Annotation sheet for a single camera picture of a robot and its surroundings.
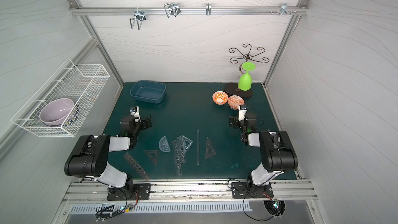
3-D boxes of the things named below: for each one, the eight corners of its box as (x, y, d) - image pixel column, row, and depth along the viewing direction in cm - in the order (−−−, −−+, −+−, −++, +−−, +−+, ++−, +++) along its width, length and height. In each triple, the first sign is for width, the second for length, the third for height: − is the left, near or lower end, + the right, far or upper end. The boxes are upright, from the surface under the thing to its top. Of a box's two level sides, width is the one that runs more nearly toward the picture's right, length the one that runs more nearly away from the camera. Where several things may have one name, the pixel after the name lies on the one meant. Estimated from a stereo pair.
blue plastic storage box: (130, 103, 110) (127, 98, 106) (137, 85, 122) (134, 80, 117) (164, 104, 110) (162, 98, 106) (168, 85, 122) (166, 80, 118)
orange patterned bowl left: (220, 107, 108) (220, 103, 105) (210, 99, 112) (210, 95, 109) (229, 99, 112) (230, 96, 109) (219, 92, 117) (220, 88, 114)
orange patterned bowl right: (228, 109, 105) (229, 107, 103) (227, 97, 112) (227, 95, 110) (244, 109, 105) (245, 107, 103) (242, 97, 112) (243, 95, 110)
